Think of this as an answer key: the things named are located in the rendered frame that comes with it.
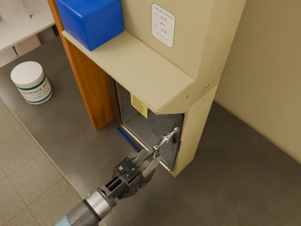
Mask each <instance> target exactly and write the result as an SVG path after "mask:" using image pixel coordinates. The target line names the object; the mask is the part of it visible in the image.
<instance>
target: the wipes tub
mask: <svg viewBox="0 0 301 226"><path fill-rule="evenodd" d="M11 79H12V81H13V82H14V84H15V85H16V87H17V88H18V90H19V91H20V92H21V94H22V95H23V97H24V98H25V100H26V101H27V102H28V103H30V104H41V103H43V102H45V101H47V100H48V99H49V98H50V97H51V95H52V87H51V85H50V83H49V80H48V78H47V77H46V75H45V72H44V70H43V69H42V67H41V65H40V64H39V63H37V62H34V61H27V62H23V63H21V64H19V65H17V66H16V67H15V68H14V69H13V70H12V72H11Z"/></svg>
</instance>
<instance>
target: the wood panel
mask: <svg viewBox="0 0 301 226"><path fill-rule="evenodd" d="M47 2H48V4H49V7H50V10H51V13H52V15H53V18H54V21H55V24H56V27H57V29H58V32H59V34H60V38H61V40H62V43H63V46H64V49H65V51H66V54H67V57H68V60H69V62H70V65H71V68H72V71H73V74H74V77H75V79H76V82H77V85H78V87H79V90H80V93H81V96H82V98H83V101H84V104H85V107H86V109H87V112H88V115H89V118H90V121H91V124H92V126H93V128H94V129H95V130H96V131H98V130H100V129H101V128H102V127H104V126H105V125H106V124H108V123H109V122H110V121H111V120H113V119H114V118H115V117H116V114H115V110H114V105H113V101H112V95H111V90H110V86H109V81H108V75H107V72H105V71H104V70H103V69H102V68H101V67H99V66H98V65H97V64H96V63H95V62H93V61H92V60H91V59H90V58H89V57H88V56H87V55H85V54H84V53H83V52H82V51H81V50H80V49H78V48H77V47H76V46H75V45H74V44H72V43H71V42H70V41H69V40H68V39H66V38H65V37H64V36H63V35H62V31H64V30H65V29H64V26H63V23H62V20H61V17H60V14H59V11H58V8H57V5H56V2H55V0H47Z"/></svg>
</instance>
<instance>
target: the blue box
mask: <svg viewBox="0 0 301 226"><path fill-rule="evenodd" d="M55 2H56V5H57V8H58V11H59V14H60V17H61V20H62V23H63V26H64V29H65V31H66V32H67V33H68V34H69V35H71V36H72V37H73V38H74V39H76V40H77V41H78V42H79V43H80V44H81V45H83V46H84V47H85V48H86V49H87V50H89V51H90V52H91V51H93V50H94V49H96V48H97V47H99V46H101V45H102V44H104V43H106V42H107V41H109V40H111V39H112V38H114V37H116V36H117V35H119V34H120V33H122V32H124V26H123V17H122V7H121V0H55Z"/></svg>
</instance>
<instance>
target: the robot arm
mask: <svg viewBox="0 0 301 226"><path fill-rule="evenodd" d="M150 156H153V149H151V150H148V151H146V150H145V149H143V150H141V151H140V153H139V155H138V156H137V157H134V158H130V159H129V158H127V157H125V158H124V159H123V160H121V161H120V162H119V163H118V164H117V165H116V166H114V167H113V168H112V169H113V172H114V174H113V175H115V176H113V175H112V179H111V180H110V181H109V182H107V183H106V184H105V185H104V184H102V185H101V186H99V187H98V190H97V189H95V190H94V191H93V192H92V193H88V194H87V197H86V198H85V199H84V200H82V201H81V202H80V203H79V204H78V205H77V206H75V207H74V208H73V209H72V210H71V211H70V212H68V213H67V214H66V215H64V217H63V218H62V219H61V220H60V221H58V222H57V223H56V224H55V225H54V226H99V225H98V223H99V222H100V221H101V220H102V219H104V218H105V217H106V216H107V215H108V214H109V213H110V212H111V211H112V207H115V206H116V205H117V203H116V201H115V200H114V198H115V197H117V198H118V199H119V200H121V199H124V198H127V197H131V196H134V195H135V194H136V193H137V191H138V188H139V189H141V188H142V187H143V186H145V185H147V184H148V183H149V182H150V180H151V179H152V177H153V175H154V173H155V171H156V169H157V167H158V165H159V162H160V159H161V153H160V154H159V155H158V156H157V157H156V158H155V159H154V160H153V161H152V162H151V163H150V164H149V166H147V167H144V168H143V169H142V172H141V171H140V169H139V168H140V167H141V166H142V163H143V162H144V161H146V160H147V159H148V158H149V157H150Z"/></svg>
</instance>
